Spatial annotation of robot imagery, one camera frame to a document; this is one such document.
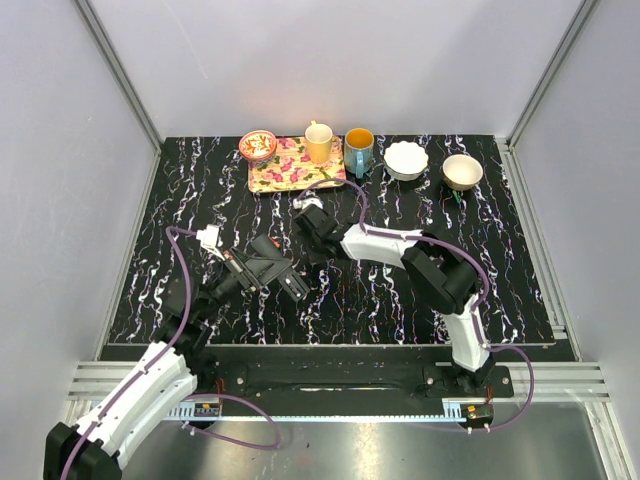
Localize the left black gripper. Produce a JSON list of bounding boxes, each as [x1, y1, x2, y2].
[[196, 246, 292, 321]]

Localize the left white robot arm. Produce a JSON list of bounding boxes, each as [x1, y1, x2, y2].
[[43, 226, 308, 479]]

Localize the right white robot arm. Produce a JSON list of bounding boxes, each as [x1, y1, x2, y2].
[[294, 199, 491, 396]]

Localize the floral rectangular tray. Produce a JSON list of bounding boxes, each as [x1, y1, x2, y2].
[[247, 136, 346, 193]]

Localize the yellow mug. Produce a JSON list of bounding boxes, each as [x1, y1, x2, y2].
[[304, 120, 333, 164]]

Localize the blue mug orange inside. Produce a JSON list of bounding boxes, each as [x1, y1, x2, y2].
[[344, 128, 374, 179]]

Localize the small red patterned bowl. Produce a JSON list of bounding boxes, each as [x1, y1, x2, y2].
[[239, 130, 277, 162]]

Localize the white scalloped plate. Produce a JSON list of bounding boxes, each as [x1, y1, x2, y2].
[[383, 141, 429, 181]]

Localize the cream bowl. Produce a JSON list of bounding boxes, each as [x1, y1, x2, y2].
[[442, 154, 484, 192]]

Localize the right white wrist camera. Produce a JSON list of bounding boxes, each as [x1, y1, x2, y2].
[[293, 197, 323, 211]]

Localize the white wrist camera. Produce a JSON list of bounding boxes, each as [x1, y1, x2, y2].
[[196, 224, 224, 258], [293, 197, 323, 211]]

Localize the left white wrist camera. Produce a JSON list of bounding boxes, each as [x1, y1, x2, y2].
[[196, 224, 224, 258]]

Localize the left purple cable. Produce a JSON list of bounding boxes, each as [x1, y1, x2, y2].
[[59, 225, 282, 480]]

